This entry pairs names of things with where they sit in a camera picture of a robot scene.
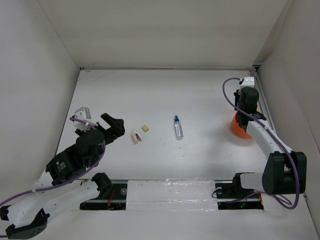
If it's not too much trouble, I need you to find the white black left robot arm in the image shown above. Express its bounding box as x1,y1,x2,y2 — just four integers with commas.
0,113,125,240

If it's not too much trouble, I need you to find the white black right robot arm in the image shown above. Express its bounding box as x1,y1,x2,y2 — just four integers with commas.
234,86,307,195

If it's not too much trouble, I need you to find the orange round stationery container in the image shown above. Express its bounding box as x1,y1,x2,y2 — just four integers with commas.
231,113,252,140

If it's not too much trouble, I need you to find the pink eraser block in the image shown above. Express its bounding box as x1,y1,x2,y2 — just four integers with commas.
132,130,142,144

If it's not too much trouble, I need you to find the yellow eraser cube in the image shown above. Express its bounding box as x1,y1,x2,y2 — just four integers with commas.
141,125,149,132

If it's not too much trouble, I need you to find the clear spray bottle blue cap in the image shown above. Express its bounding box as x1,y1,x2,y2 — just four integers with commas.
174,115,184,140

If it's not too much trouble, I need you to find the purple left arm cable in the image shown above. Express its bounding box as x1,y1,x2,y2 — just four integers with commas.
0,117,107,238

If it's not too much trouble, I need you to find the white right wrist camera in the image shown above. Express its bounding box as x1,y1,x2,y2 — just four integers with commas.
239,76,255,89

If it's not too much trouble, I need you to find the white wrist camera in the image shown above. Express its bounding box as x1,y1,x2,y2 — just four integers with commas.
239,76,255,89
71,107,92,132

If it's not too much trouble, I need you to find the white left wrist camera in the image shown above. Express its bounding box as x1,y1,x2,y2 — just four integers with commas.
71,107,92,132

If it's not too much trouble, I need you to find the aluminium frame rail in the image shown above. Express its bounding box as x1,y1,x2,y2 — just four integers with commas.
246,64,307,209

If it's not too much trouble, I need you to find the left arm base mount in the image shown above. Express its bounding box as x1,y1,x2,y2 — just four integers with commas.
79,173,128,211

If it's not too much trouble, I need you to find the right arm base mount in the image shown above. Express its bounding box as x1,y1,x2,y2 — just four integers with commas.
211,173,264,210

